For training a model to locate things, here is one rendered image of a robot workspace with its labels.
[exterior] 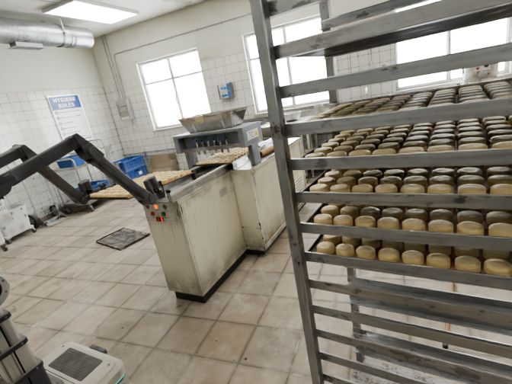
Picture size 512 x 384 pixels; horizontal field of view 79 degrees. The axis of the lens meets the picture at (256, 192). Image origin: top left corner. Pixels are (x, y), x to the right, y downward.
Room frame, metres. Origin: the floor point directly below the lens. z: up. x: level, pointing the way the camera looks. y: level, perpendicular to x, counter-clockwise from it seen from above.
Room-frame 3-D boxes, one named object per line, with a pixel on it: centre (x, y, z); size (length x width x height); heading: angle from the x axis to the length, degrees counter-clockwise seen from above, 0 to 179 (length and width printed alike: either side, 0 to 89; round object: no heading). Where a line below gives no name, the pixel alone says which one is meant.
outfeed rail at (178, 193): (2.83, 0.06, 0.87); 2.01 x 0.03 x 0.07; 150
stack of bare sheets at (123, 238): (3.63, 1.73, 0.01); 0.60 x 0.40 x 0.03; 50
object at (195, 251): (2.36, 0.50, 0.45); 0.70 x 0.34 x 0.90; 150
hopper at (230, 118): (2.80, 0.25, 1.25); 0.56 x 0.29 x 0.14; 60
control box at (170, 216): (2.05, 0.68, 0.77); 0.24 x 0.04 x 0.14; 60
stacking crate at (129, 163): (6.39, 2.48, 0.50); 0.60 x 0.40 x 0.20; 158
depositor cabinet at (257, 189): (3.21, 0.01, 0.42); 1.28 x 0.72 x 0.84; 150
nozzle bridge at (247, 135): (2.80, 0.25, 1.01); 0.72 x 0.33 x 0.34; 60
